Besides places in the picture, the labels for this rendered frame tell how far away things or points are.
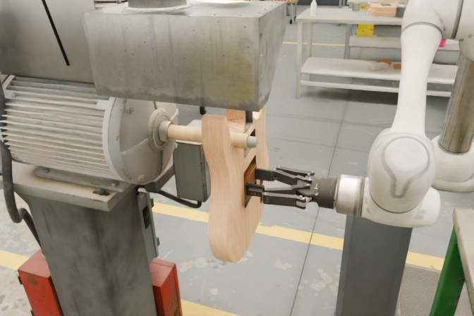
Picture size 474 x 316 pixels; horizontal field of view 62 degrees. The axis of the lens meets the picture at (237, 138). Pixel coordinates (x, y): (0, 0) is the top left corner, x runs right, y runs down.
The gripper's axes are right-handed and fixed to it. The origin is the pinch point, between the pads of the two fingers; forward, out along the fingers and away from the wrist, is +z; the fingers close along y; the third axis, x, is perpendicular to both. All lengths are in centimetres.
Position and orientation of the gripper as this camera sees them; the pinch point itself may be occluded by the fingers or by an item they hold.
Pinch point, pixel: (252, 180)
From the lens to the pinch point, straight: 97.3
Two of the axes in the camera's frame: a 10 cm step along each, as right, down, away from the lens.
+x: -0.4, -9.1, -4.2
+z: -9.4, -1.0, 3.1
